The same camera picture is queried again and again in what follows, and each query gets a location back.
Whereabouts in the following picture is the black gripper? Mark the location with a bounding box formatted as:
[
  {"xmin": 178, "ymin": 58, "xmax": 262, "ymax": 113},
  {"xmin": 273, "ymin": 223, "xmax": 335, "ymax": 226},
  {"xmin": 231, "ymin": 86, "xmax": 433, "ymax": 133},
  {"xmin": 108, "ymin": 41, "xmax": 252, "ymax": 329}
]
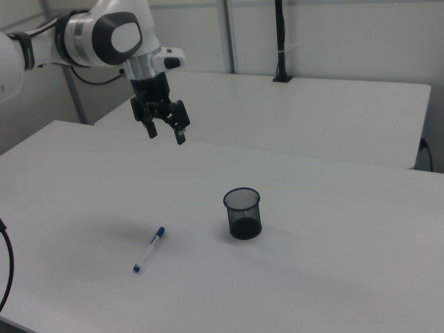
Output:
[{"xmin": 130, "ymin": 71, "xmax": 191, "ymax": 146}]

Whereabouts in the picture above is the white marker with blue cap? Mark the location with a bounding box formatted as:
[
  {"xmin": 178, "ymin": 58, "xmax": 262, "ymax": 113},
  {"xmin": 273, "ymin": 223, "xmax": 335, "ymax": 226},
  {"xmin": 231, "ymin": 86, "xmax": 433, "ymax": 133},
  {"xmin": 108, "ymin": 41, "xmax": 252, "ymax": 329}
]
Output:
[{"xmin": 133, "ymin": 226, "xmax": 167, "ymax": 274}]

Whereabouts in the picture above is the black mesh pen cup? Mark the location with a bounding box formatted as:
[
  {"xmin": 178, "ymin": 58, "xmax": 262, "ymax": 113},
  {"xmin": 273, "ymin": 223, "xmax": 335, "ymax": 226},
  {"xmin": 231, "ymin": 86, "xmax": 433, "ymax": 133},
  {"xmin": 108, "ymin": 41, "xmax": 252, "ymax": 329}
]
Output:
[{"xmin": 223, "ymin": 187, "xmax": 263, "ymax": 241}]

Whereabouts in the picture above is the white side table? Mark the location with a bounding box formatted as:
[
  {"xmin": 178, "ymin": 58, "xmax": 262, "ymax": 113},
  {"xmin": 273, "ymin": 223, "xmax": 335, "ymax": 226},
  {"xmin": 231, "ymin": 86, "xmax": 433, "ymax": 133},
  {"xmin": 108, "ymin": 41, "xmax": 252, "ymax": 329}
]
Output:
[{"xmin": 94, "ymin": 71, "xmax": 432, "ymax": 171}]

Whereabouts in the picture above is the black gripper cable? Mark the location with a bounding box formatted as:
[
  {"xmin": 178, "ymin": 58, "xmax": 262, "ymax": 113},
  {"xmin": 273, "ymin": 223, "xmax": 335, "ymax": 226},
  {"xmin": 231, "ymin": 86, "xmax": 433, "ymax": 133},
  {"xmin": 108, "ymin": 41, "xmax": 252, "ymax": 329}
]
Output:
[{"xmin": 70, "ymin": 65, "xmax": 126, "ymax": 86}]

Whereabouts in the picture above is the grey partition post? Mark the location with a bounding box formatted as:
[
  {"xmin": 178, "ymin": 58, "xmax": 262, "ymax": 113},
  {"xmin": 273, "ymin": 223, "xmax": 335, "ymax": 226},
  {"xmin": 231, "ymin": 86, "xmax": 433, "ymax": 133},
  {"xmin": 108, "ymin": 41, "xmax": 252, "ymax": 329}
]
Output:
[
  {"xmin": 221, "ymin": 0, "xmax": 239, "ymax": 74},
  {"xmin": 38, "ymin": 0, "xmax": 88, "ymax": 125}
]

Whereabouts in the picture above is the black pole clamp mount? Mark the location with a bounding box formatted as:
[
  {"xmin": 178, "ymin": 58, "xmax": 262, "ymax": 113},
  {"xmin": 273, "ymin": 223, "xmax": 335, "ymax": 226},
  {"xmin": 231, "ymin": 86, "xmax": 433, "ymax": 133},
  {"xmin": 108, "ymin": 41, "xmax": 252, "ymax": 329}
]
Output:
[{"xmin": 272, "ymin": 0, "xmax": 294, "ymax": 84}]

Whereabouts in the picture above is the thick black cable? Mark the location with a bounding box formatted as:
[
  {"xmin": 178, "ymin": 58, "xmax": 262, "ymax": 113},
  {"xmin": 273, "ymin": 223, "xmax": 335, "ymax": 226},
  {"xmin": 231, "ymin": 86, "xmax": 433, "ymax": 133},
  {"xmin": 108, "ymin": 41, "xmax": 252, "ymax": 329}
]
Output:
[{"xmin": 0, "ymin": 216, "xmax": 17, "ymax": 315}]

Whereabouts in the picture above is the black cable with blue plug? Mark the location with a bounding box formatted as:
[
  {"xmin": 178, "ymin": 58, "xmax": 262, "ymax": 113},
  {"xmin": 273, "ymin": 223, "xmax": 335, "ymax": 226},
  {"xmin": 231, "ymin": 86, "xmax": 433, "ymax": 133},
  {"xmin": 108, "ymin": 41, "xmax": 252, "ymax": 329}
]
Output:
[{"xmin": 418, "ymin": 137, "xmax": 435, "ymax": 173}]

